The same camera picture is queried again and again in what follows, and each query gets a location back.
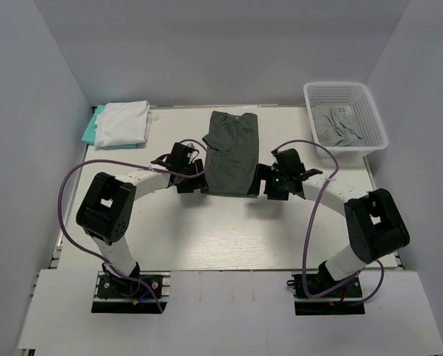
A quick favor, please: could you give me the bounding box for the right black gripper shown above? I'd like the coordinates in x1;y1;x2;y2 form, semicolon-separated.
248;163;289;201

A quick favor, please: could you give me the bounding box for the dark grey t-shirt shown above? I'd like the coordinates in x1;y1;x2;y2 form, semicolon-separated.
203;111;259;197

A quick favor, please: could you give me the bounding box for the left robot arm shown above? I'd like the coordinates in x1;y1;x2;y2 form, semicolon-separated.
76;140;207;296

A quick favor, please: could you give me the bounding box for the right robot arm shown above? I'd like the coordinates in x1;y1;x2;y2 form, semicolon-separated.
249;148;410;298

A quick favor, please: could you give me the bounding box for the light grey t-shirt in basket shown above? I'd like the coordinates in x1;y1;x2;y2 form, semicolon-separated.
311;105;364;147

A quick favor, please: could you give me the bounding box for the folded white t-shirt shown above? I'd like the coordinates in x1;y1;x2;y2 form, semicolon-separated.
93;99;151;150

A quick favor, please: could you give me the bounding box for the white plastic basket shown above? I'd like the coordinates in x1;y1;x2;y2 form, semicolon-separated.
303;82;388;157

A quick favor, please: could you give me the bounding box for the folded teal t-shirt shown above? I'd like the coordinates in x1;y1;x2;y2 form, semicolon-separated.
80;104;142;151

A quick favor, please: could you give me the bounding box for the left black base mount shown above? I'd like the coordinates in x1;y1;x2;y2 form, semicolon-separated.
91;271;171;314

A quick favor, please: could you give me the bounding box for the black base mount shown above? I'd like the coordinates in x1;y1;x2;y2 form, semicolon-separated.
286;270;367;317
91;271;171;314

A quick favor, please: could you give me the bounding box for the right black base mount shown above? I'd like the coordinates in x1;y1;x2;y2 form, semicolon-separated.
286;270;367;317

